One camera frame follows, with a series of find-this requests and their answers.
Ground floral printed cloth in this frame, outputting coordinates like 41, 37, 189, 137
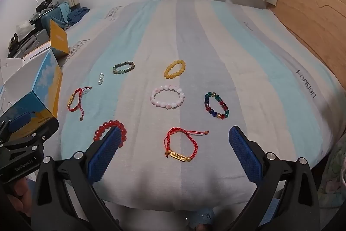
316, 134, 346, 210

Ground red cord bracelet gold plate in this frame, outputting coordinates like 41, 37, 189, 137
164, 127, 210, 164

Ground wooden headboard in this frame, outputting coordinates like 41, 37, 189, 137
267, 0, 346, 81

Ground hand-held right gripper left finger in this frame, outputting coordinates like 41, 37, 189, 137
31, 125, 123, 231

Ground green bead bracelet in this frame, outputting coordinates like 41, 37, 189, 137
112, 61, 136, 76

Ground person's left hand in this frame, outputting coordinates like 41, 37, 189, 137
7, 177, 34, 218

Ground white cardboard box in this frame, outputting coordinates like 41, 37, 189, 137
0, 19, 71, 139

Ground blue clothes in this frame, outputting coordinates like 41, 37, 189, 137
67, 7, 91, 26

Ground multicolour bead bracelet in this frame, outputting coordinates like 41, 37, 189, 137
204, 90, 230, 121

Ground black bag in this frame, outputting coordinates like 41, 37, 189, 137
35, 0, 53, 13

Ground teal suitcase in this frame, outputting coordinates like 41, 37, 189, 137
40, 2, 71, 32

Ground yellow bead bracelet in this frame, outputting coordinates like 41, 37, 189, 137
163, 59, 187, 79

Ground red bead bracelet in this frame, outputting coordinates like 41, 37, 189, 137
93, 120, 127, 148

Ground red cord bracelet gold tube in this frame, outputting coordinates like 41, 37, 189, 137
67, 86, 93, 121

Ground grey suitcase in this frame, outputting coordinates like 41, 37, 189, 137
8, 28, 52, 59

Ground blue cloth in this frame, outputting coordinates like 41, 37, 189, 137
186, 208, 217, 231

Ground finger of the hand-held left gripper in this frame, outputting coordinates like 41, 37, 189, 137
0, 112, 32, 142
0, 118, 59, 152

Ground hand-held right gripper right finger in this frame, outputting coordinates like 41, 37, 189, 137
228, 125, 321, 231

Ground pink white bead bracelet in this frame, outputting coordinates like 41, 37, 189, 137
150, 84, 186, 110

